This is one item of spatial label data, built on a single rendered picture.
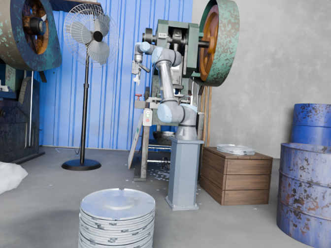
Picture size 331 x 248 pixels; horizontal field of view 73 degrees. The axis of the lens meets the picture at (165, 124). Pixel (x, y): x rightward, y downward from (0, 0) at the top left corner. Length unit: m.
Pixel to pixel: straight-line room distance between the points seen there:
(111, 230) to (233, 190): 1.04
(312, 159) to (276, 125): 2.73
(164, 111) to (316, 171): 0.85
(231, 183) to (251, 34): 2.79
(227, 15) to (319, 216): 1.58
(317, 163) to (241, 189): 0.59
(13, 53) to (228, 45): 1.79
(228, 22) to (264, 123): 2.20
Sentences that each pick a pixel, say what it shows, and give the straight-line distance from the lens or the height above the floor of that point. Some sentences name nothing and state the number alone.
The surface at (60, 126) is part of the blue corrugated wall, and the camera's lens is 3.55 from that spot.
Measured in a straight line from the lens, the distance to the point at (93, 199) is 1.00.
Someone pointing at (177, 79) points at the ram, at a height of 0.94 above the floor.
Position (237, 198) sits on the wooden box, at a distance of 1.72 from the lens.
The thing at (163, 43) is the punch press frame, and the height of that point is 1.26.
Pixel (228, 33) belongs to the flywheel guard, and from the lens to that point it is 2.06.
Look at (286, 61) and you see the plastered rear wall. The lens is 4.17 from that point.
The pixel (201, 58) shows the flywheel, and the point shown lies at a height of 1.26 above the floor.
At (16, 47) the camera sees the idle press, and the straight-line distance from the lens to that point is 2.24.
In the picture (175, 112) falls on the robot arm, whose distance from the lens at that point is 1.38.
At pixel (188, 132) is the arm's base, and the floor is 0.50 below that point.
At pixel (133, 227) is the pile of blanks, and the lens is 0.86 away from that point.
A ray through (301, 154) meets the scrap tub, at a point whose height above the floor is 0.45.
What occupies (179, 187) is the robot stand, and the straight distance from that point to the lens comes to 1.48.
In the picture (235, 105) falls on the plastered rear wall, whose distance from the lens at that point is 3.69.
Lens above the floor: 0.62
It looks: 3 degrees down
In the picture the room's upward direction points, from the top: 4 degrees clockwise
